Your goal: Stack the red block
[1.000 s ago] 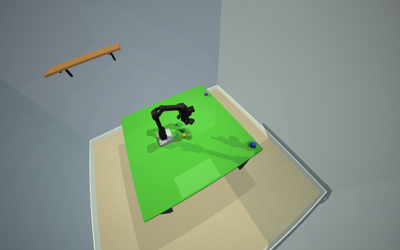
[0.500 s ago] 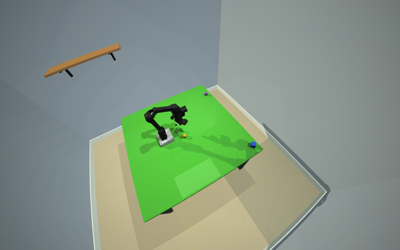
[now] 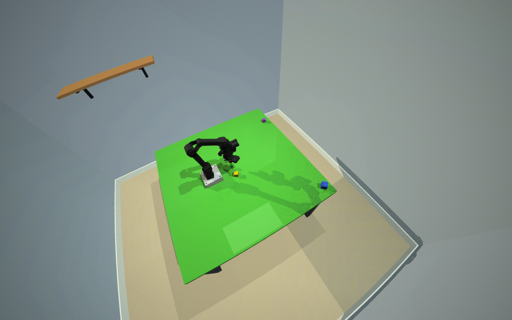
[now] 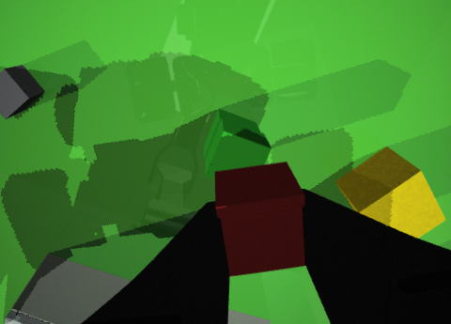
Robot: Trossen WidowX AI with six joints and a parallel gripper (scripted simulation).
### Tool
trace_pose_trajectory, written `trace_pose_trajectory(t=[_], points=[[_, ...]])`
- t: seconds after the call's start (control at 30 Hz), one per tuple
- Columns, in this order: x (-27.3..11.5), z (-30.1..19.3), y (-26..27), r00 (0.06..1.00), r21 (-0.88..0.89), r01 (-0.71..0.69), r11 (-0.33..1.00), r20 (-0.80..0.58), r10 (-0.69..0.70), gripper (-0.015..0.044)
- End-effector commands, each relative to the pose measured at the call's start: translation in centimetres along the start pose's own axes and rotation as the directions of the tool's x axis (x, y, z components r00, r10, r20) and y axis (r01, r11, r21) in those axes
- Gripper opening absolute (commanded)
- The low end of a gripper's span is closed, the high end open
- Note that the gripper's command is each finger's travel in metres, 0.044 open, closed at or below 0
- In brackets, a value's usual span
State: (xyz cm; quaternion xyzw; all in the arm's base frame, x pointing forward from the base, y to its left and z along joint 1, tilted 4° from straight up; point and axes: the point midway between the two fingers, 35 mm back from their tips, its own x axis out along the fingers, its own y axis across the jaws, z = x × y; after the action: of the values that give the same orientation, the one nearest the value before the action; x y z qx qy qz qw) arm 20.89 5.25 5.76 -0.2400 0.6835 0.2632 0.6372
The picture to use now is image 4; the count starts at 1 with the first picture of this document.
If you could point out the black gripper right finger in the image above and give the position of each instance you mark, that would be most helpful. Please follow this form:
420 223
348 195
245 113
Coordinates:
368 273

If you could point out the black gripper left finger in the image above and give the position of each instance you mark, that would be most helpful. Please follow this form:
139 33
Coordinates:
186 283

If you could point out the dark red block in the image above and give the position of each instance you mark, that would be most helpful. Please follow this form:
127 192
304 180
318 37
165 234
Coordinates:
260 208

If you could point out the green block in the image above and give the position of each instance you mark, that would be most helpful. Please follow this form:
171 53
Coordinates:
230 117
235 146

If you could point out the yellow block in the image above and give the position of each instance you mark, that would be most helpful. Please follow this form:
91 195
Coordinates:
387 188

